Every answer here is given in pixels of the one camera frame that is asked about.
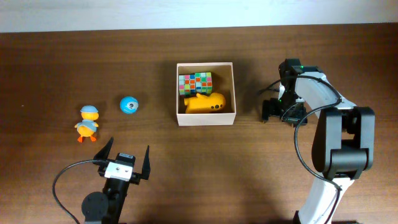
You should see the orange duck with blue hat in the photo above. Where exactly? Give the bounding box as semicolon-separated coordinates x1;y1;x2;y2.
74;105;99;143

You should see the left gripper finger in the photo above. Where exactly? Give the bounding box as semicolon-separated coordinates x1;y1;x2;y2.
93;137;114;165
141;146;150;180

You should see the colourful puzzle cube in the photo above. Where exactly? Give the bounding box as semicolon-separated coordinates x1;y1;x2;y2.
178;74;196;97
195;72;213;95

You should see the blue one-eyed ball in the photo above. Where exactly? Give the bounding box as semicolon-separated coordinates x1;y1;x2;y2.
119;96;139;114

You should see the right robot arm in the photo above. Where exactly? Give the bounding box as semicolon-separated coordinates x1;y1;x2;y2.
261;58;375;224

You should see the yellow rubber animal toy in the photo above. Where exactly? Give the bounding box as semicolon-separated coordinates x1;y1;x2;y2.
184;93;226;114

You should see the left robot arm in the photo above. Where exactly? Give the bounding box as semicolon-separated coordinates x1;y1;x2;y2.
81;138;150;224

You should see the beige open cardboard box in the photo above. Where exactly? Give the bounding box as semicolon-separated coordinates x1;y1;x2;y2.
176;62;236;126

